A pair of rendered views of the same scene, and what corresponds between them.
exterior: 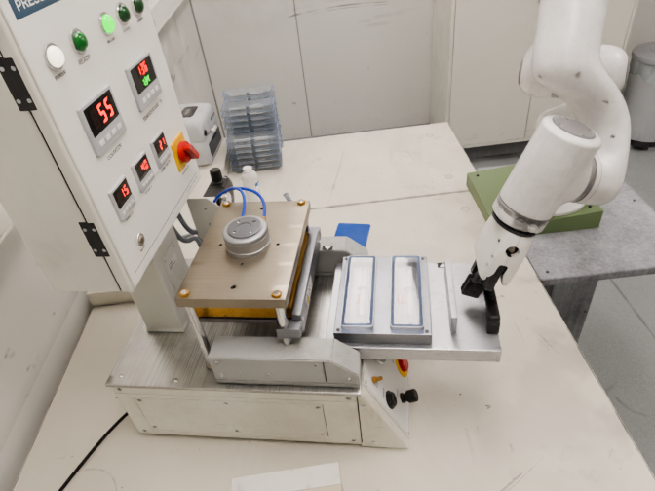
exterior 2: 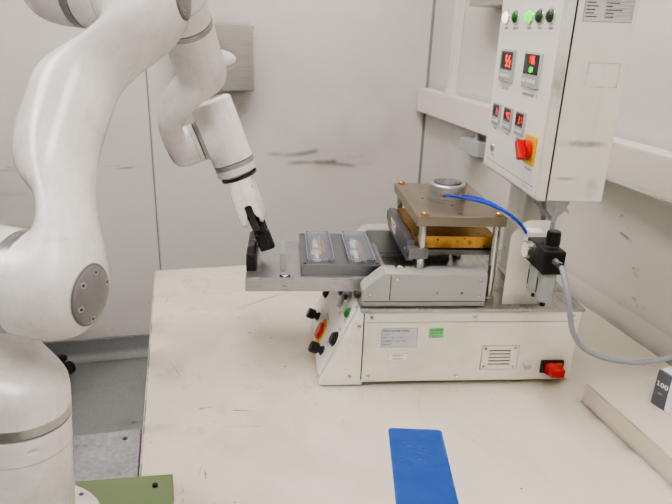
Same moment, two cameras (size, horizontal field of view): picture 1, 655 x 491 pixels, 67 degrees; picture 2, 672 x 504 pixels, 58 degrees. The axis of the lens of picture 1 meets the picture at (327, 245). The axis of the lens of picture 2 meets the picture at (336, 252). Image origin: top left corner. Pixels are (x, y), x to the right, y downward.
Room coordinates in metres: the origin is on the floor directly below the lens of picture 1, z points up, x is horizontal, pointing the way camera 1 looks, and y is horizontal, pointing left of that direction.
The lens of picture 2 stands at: (1.84, -0.44, 1.45)
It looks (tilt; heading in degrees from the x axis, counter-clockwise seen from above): 20 degrees down; 164
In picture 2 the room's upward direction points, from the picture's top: 2 degrees clockwise
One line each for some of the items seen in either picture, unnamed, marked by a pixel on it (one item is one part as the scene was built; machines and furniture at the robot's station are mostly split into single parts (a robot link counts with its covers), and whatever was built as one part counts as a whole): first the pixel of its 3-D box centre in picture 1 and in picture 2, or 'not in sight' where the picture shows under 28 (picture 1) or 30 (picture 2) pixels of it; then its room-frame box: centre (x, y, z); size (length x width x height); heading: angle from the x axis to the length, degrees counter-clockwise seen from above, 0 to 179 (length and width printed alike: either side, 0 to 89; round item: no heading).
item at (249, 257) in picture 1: (237, 248); (461, 212); (0.71, 0.16, 1.08); 0.31 x 0.24 x 0.13; 169
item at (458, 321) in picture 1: (409, 301); (315, 258); (0.63, -0.14, 0.97); 0.30 x 0.22 x 0.08; 79
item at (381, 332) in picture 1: (383, 296); (337, 253); (0.64, -0.09, 0.98); 0.20 x 0.17 x 0.03; 169
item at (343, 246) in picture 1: (312, 255); (419, 285); (0.81, 0.04, 0.96); 0.26 x 0.05 x 0.07; 79
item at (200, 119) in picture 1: (182, 134); not in sight; (1.70, 0.47, 0.88); 0.25 x 0.20 x 0.17; 83
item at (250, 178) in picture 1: (251, 187); not in sight; (1.36, 0.22, 0.82); 0.05 x 0.05 x 0.14
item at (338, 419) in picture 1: (280, 339); (432, 316); (0.70, 0.13, 0.84); 0.53 x 0.37 x 0.17; 79
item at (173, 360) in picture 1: (250, 315); (452, 276); (0.69, 0.17, 0.93); 0.46 x 0.35 x 0.01; 79
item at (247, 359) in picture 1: (286, 360); (398, 240); (0.54, 0.10, 0.96); 0.25 x 0.05 x 0.07; 79
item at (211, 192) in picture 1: (221, 204); (539, 263); (0.93, 0.22, 1.05); 0.15 x 0.05 x 0.15; 169
